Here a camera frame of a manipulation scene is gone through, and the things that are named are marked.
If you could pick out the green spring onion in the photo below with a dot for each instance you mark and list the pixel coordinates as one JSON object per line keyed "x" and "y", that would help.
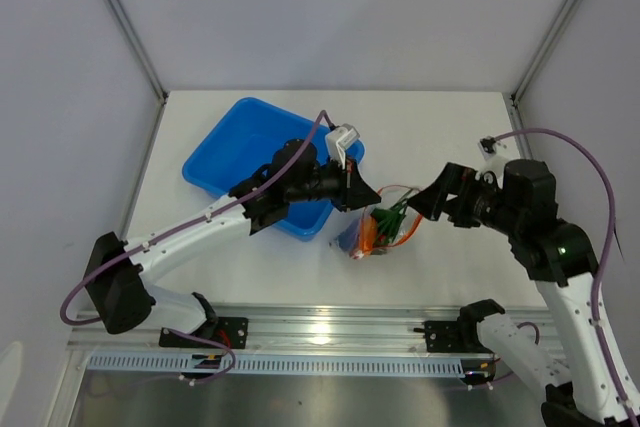
{"x": 396, "y": 222}

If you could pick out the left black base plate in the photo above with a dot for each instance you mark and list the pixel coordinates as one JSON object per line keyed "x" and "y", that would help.
{"x": 231, "y": 332}

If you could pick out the clear zip top bag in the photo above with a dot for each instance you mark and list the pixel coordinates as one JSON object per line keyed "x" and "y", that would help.
{"x": 359, "y": 216}

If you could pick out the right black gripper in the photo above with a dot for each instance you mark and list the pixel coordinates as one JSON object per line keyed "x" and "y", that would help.
{"x": 455, "y": 180}

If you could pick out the aluminium rail frame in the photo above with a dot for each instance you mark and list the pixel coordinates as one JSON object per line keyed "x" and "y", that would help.
{"x": 319, "y": 330}

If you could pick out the orange purple sweet potato slice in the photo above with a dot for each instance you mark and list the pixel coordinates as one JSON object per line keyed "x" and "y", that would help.
{"x": 368, "y": 233}

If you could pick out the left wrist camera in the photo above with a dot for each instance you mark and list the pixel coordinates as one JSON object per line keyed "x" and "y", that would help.
{"x": 339, "y": 140}

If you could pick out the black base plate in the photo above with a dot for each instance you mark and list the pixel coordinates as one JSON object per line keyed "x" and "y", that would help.
{"x": 231, "y": 332}
{"x": 450, "y": 337}

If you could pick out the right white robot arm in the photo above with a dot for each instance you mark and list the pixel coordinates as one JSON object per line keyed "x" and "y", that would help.
{"x": 592, "y": 388}

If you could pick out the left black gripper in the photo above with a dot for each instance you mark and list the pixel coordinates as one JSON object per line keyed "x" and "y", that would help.
{"x": 353, "y": 192}

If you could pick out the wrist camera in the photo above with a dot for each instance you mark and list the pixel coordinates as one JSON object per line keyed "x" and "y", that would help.
{"x": 339, "y": 140}
{"x": 492, "y": 151}

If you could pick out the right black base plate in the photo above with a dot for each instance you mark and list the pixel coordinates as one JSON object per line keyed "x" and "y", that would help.
{"x": 450, "y": 337}

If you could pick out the grey toy fish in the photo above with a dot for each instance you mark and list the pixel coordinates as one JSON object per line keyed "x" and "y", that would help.
{"x": 347, "y": 240}

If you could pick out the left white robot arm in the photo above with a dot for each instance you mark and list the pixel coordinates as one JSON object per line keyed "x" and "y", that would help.
{"x": 123, "y": 276}

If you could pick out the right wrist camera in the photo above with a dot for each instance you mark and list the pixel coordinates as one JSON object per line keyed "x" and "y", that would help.
{"x": 492, "y": 151}

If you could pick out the slotted cable duct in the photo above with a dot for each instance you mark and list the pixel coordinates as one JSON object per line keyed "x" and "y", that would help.
{"x": 412, "y": 367}

